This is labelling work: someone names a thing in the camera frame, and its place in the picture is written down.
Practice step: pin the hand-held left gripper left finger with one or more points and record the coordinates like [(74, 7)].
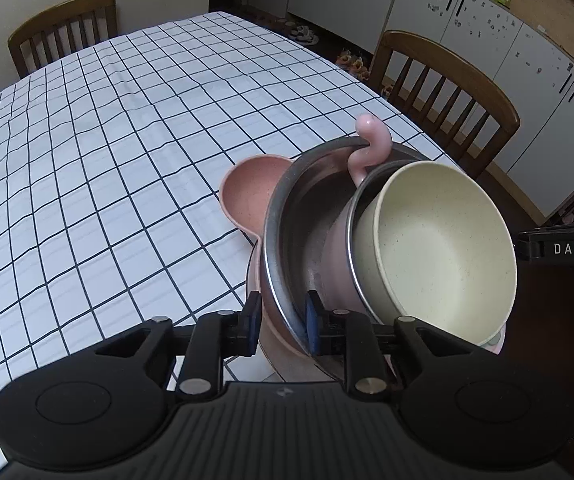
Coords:
[(252, 322)]

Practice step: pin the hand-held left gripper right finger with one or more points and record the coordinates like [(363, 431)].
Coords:
[(312, 322)]

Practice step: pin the pink pot with steel liner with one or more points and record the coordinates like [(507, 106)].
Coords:
[(339, 260)]

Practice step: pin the stainless steel bowl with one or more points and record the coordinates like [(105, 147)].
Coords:
[(297, 220)]

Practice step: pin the cream bowl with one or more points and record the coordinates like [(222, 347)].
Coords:
[(432, 250)]

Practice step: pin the pink bear-shaped plate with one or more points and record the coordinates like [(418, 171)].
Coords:
[(247, 190)]

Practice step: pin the white cabinet with stickers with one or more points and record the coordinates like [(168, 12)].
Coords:
[(532, 60)]

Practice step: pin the black checkered white tablecloth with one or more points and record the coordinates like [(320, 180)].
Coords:
[(117, 160)]

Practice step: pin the wooden chair with dark seat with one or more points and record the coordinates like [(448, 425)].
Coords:
[(447, 70)]

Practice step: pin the small colourful toy shoes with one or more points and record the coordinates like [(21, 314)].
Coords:
[(354, 62)]

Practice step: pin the pair of sneakers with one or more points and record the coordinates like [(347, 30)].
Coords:
[(302, 33)]

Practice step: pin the white lower cabinet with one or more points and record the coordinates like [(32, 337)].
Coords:
[(347, 0)]

